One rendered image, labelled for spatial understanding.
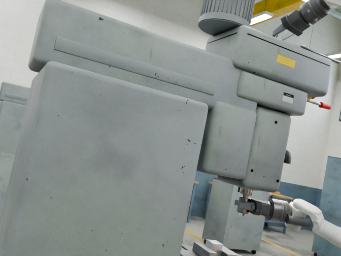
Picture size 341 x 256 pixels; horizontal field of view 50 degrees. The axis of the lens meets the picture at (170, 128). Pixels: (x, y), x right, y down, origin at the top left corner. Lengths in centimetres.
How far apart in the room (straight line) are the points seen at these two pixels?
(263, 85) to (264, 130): 17
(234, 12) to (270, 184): 66
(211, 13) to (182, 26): 748
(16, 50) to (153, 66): 671
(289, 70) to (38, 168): 97
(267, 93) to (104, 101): 66
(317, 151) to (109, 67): 1032
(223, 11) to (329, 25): 1044
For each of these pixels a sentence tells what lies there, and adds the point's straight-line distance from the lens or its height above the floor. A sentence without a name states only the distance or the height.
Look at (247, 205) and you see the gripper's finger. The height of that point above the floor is 124.
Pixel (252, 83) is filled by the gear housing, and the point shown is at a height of 169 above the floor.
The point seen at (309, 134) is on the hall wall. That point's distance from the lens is 1102.
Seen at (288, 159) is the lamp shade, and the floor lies 146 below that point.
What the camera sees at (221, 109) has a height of 157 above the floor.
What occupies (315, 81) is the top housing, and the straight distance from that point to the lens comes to 159.
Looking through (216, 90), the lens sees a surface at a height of 163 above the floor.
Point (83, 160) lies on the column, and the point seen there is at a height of 132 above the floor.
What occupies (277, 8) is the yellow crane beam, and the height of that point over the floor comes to 479.
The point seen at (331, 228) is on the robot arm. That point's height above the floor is 122.
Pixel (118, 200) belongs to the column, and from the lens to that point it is 106.
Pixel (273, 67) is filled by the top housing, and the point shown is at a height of 177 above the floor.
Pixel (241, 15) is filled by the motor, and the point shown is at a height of 193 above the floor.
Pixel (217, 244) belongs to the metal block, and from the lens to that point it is 168.
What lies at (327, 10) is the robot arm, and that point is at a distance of 156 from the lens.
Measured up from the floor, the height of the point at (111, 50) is 166.
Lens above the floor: 139
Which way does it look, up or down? 4 degrees up
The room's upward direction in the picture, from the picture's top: 11 degrees clockwise
